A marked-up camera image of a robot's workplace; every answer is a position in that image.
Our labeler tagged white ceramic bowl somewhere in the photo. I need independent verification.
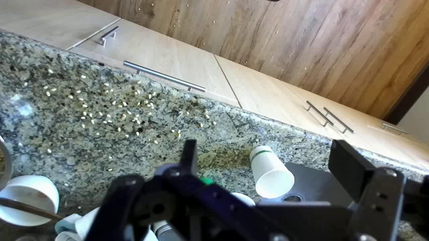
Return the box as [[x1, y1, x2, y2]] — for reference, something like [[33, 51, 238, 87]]
[[0, 176, 59, 228]]

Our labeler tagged long silver drawer handle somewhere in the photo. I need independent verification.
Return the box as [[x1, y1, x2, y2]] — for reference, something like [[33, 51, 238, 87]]
[[123, 61, 205, 93]]

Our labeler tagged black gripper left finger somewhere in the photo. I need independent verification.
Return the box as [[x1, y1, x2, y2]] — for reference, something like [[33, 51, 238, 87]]
[[84, 174, 146, 241]]

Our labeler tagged silver cabinet handle pair left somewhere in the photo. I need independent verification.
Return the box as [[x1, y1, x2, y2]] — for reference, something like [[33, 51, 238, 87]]
[[305, 101, 333, 126]]

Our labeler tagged silver cabinet handle pair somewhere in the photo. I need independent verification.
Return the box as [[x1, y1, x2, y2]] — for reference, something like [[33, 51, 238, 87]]
[[305, 101, 333, 126], [323, 107, 353, 134]]

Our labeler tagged brown wooden spoon handle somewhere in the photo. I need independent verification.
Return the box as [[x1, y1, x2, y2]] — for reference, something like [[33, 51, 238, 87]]
[[0, 199, 61, 221]]

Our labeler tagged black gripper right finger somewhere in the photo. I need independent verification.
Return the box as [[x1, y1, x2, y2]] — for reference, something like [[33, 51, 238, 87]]
[[328, 141, 404, 241]]

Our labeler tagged white paper cup green stripe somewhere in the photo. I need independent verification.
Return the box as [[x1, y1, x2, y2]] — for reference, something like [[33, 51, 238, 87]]
[[249, 146, 294, 199]]

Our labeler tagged wooden base cabinet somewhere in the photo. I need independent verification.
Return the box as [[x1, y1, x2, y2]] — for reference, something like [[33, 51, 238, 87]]
[[0, 0, 429, 172]]

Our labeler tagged white towel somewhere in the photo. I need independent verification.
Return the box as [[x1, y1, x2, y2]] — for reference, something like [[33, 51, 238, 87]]
[[53, 208, 97, 241]]

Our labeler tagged silver cabinet handle pair right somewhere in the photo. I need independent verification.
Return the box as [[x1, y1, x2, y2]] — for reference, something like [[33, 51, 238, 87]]
[[323, 107, 353, 134]]

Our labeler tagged short silver cabinet handle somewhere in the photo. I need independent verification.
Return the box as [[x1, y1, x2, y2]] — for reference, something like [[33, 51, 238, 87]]
[[96, 26, 119, 47]]

